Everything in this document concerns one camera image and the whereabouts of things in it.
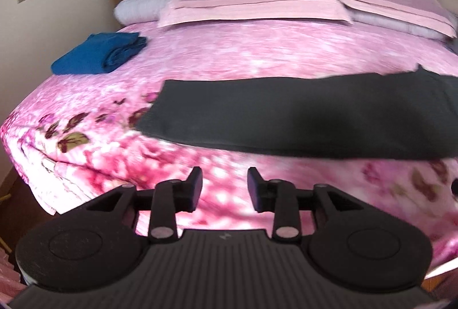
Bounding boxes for dark grey pants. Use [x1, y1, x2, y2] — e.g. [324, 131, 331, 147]
[136, 64, 458, 161]

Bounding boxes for lavender striped pillow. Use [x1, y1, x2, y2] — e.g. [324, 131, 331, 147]
[114, 0, 176, 23]
[352, 9, 453, 42]

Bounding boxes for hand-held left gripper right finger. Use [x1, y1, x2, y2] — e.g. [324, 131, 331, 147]
[248, 167, 358, 243]

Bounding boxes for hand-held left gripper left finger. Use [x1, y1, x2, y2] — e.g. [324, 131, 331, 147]
[84, 167, 204, 243]

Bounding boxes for folded bright blue garment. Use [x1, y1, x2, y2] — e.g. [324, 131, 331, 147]
[51, 32, 148, 75]

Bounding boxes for bed with pink floral sheet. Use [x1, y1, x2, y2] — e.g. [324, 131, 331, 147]
[0, 0, 458, 270]

